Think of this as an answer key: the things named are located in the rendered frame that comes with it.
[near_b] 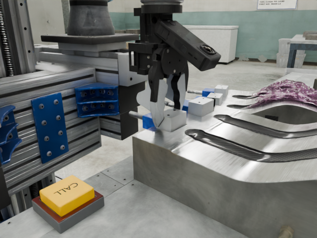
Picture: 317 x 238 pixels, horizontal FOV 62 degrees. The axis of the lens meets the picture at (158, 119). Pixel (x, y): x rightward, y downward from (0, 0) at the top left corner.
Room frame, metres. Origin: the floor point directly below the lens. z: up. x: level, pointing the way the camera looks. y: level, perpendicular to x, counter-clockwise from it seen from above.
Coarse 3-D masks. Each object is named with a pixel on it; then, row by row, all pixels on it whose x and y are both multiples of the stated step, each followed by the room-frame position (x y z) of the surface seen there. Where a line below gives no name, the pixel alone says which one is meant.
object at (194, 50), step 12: (168, 24) 0.47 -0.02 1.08; (180, 24) 0.49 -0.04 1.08; (168, 36) 0.45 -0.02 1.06; (180, 36) 0.44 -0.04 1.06; (192, 36) 0.46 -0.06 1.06; (180, 48) 0.44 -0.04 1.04; (192, 48) 0.42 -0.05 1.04; (204, 48) 0.43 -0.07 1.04; (192, 60) 0.42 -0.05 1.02; (204, 60) 0.41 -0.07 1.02; (216, 60) 0.42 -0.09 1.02
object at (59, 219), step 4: (96, 192) 0.36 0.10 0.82; (40, 196) 0.35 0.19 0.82; (96, 196) 0.35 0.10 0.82; (100, 196) 0.35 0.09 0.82; (36, 200) 0.34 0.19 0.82; (92, 200) 0.34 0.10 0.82; (40, 204) 0.33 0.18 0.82; (44, 204) 0.33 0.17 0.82; (84, 204) 0.33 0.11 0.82; (88, 204) 0.33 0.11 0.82; (44, 208) 0.32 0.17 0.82; (48, 208) 0.32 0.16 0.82; (76, 208) 0.32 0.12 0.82; (80, 208) 0.32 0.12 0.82; (48, 212) 0.31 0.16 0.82; (52, 212) 0.31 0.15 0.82; (72, 212) 0.31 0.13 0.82; (52, 216) 0.30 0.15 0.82; (56, 216) 0.30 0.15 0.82; (64, 216) 0.30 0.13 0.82; (68, 216) 0.30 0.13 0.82; (56, 220) 0.29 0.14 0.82; (60, 220) 0.29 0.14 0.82
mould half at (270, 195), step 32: (192, 128) 0.46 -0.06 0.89; (224, 128) 0.47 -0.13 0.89; (288, 128) 0.48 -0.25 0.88; (160, 160) 0.39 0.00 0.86; (192, 160) 0.35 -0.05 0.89; (224, 160) 0.35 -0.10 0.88; (160, 192) 0.39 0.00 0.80; (192, 192) 0.34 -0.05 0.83; (224, 192) 0.31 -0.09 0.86; (256, 192) 0.28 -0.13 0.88; (288, 192) 0.26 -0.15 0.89; (224, 224) 0.31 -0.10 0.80; (256, 224) 0.28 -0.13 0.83; (288, 224) 0.26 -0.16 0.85
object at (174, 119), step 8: (136, 112) 0.54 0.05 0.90; (168, 112) 0.48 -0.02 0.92; (176, 112) 0.48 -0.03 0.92; (184, 112) 0.48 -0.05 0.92; (144, 120) 0.49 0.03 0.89; (152, 120) 0.48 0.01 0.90; (168, 120) 0.45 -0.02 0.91; (176, 120) 0.46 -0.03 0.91; (184, 120) 0.48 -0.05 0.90; (160, 128) 0.46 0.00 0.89; (168, 128) 0.45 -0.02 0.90; (176, 128) 0.46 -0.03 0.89
